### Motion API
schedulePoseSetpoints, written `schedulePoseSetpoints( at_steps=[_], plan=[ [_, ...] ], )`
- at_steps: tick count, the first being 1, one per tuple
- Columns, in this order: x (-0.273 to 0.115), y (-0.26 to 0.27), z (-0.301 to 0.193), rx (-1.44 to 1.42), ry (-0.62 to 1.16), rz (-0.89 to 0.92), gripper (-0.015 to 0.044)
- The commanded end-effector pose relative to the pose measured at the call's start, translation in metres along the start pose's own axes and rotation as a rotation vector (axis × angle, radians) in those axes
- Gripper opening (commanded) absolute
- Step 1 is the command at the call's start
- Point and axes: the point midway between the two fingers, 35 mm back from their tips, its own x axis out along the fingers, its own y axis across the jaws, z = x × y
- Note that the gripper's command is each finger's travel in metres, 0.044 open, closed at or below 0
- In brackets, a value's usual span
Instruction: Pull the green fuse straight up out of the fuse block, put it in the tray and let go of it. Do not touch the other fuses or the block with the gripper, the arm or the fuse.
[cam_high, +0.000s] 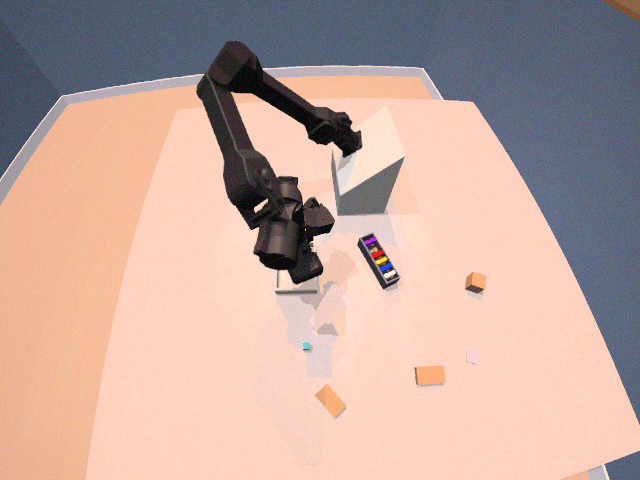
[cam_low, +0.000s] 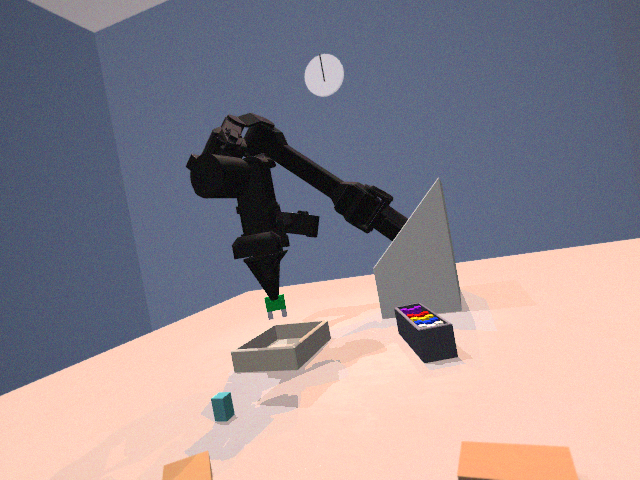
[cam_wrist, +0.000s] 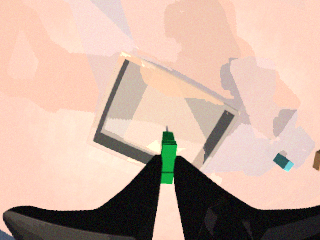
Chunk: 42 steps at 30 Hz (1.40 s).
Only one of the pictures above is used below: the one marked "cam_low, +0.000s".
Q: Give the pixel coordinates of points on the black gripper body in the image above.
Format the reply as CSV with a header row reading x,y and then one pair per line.
x,y
258,219

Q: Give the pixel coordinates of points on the red fuse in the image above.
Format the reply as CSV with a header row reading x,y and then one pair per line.
x,y
418,315

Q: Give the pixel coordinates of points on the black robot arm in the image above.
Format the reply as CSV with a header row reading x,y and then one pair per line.
x,y
220,172

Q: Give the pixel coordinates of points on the teal rectangular block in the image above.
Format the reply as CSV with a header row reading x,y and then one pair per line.
x,y
222,406

